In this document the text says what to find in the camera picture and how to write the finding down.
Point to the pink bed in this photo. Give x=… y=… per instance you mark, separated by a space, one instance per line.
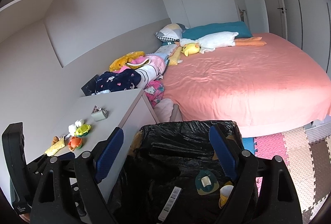
x=264 y=89

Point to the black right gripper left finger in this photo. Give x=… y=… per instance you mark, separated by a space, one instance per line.
x=91 y=168

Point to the foam floor mats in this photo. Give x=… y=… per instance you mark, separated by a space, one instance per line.
x=306 y=152

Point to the black trash bag bin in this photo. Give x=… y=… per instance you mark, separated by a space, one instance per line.
x=166 y=156

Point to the yellow duck plush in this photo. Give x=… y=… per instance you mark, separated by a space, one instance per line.
x=190 y=49

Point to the white goose plush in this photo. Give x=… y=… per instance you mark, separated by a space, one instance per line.
x=211 y=42

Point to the grey corner holder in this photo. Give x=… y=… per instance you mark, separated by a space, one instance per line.
x=101 y=115

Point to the pink folded clothes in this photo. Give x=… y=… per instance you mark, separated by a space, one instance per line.
x=151 y=69

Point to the silver long carton box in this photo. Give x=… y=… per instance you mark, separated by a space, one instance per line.
x=169 y=204

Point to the navy patterned blanket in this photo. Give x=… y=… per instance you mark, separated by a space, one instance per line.
x=114 y=82

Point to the black wall socket panel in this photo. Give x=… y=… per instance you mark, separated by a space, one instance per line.
x=89 y=87

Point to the checkered white pillow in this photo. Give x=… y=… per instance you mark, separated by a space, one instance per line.
x=171 y=32

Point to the orange yellow plush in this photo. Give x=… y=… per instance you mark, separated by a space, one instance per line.
x=127 y=58

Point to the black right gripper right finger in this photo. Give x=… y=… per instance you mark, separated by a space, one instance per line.
x=263 y=189

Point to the small purple white trinket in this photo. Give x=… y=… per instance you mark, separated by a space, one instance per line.
x=96 y=109

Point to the yellow blue snack wrapper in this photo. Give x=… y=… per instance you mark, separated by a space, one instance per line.
x=53 y=149

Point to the orange plastic toy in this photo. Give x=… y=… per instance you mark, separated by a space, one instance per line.
x=75 y=143

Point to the green plastic toy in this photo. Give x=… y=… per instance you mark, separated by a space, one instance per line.
x=82 y=130

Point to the orange paper cone cup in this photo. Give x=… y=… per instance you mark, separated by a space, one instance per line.
x=225 y=192

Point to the teal pillow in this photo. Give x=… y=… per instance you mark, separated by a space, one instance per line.
x=203 y=30

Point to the brown plush toy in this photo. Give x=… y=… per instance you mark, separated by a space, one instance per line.
x=55 y=140

